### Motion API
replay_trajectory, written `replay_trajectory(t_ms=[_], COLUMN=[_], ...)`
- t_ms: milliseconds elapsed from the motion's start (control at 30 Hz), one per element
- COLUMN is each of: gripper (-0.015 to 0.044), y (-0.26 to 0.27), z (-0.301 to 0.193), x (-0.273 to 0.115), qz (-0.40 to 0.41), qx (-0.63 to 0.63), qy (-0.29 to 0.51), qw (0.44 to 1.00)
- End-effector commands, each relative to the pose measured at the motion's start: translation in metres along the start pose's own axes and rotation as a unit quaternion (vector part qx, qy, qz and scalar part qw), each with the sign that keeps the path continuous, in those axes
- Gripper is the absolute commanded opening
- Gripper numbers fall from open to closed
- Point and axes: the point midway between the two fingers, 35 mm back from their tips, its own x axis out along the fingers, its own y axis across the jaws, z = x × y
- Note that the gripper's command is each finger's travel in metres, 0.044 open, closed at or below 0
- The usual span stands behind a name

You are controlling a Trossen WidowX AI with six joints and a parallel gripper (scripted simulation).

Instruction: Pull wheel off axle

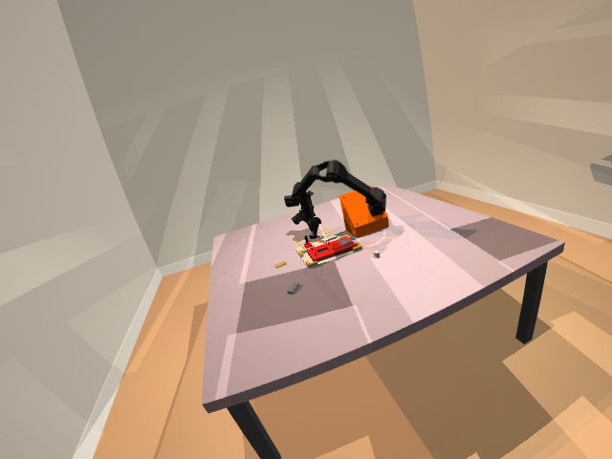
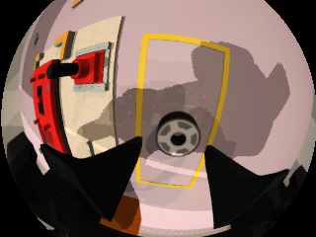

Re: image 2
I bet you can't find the yellow rectangular outline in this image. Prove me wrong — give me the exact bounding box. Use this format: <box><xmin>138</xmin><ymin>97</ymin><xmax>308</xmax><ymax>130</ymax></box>
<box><xmin>134</xmin><ymin>33</ymin><xmax>230</xmax><ymax>189</ymax></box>

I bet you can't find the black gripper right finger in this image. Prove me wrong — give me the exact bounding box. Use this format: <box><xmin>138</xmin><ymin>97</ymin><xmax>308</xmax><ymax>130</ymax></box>
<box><xmin>204</xmin><ymin>145</ymin><xmax>289</xmax><ymax>229</ymax></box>

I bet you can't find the black and grey wheel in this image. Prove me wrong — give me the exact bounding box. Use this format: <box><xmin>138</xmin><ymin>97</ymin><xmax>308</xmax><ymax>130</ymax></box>
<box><xmin>155</xmin><ymin>112</ymin><xmax>201</xmax><ymax>157</ymax></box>

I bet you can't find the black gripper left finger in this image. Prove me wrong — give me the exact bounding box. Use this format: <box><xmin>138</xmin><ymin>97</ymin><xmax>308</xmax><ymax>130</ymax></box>
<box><xmin>39</xmin><ymin>135</ymin><xmax>142</xmax><ymax>221</ymax></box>

